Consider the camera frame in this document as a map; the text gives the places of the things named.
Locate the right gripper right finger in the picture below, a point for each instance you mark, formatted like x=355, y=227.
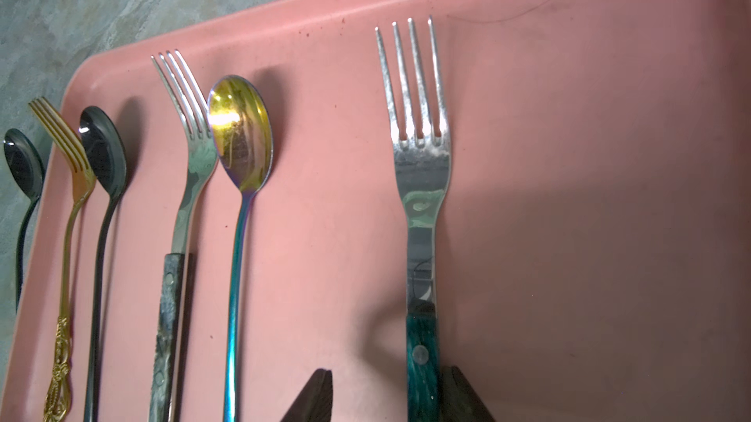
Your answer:
x=459, y=401

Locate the gold fork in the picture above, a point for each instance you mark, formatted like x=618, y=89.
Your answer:
x=59, y=394

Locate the iridescent rainbow spoon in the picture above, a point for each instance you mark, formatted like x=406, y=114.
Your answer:
x=243, y=138

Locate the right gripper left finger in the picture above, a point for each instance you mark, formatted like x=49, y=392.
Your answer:
x=314, y=402

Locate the pink tray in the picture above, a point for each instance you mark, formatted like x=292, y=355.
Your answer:
x=593, y=250

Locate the patterned silver fork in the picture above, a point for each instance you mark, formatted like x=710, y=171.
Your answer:
x=191, y=107

